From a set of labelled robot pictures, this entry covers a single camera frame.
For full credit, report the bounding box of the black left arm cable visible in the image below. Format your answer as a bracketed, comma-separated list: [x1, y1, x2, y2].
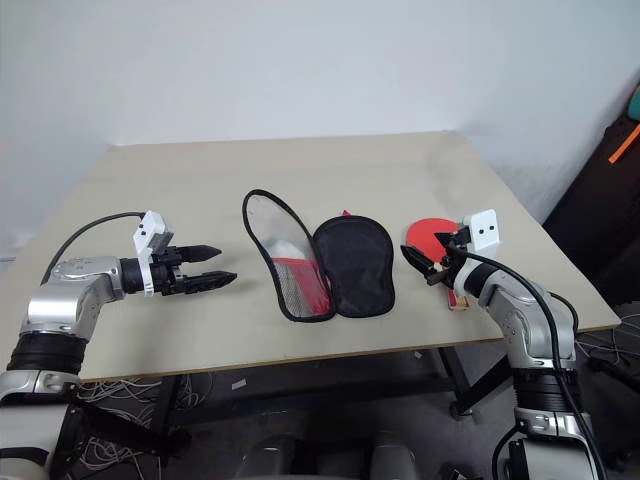
[41, 212, 146, 286]

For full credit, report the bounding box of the orange strap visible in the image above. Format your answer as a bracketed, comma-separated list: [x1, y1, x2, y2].
[608, 130, 640, 165]

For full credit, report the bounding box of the dark grey rounded shape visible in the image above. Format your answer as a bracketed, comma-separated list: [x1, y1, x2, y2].
[372, 428, 419, 480]
[239, 433, 314, 480]

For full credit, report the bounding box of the red table tennis paddle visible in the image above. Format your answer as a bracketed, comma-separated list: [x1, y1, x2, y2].
[404, 215, 472, 313]

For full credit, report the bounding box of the large black bag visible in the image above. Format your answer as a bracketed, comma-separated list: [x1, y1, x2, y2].
[542, 118, 640, 321]

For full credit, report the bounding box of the small grey blue object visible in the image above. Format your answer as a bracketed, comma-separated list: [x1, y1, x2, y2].
[267, 238, 310, 262]

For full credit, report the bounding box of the black metal table frame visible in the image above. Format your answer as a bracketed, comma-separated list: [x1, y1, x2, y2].
[64, 344, 516, 456]

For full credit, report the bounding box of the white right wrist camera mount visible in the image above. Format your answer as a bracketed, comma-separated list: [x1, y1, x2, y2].
[451, 209, 502, 297]

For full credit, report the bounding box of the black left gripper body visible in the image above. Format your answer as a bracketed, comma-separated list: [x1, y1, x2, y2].
[149, 244, 188, 298]

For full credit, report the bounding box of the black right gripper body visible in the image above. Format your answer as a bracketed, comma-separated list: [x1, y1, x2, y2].
[428, 225, 472, 289]

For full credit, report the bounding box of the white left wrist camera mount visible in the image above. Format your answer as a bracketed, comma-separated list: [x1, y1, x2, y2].
[132, 209, 175, 299]

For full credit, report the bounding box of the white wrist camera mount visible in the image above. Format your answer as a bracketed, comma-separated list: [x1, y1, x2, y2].
[132, 209, 175, 299]
[451, 209, 502, 297]

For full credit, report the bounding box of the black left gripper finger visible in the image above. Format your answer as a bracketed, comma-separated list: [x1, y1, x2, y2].
[182, 271, 239, 297]
[179, 244, 223, 265]

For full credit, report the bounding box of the white floor cable tangle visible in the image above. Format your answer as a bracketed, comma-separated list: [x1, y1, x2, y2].
[574, 299, 640, 374]
[74, 375, 169, 480]

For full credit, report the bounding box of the red round object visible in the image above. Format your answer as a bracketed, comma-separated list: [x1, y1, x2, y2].
[242, 188, 396, 322]

